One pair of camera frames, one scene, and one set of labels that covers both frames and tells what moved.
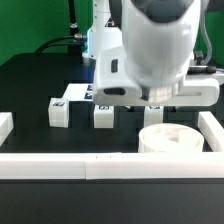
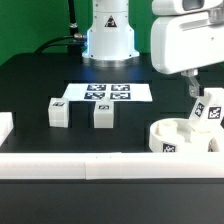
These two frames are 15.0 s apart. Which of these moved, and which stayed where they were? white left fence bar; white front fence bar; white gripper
Moved: white gripper
Stayed: white front fence bar; white left fence bar
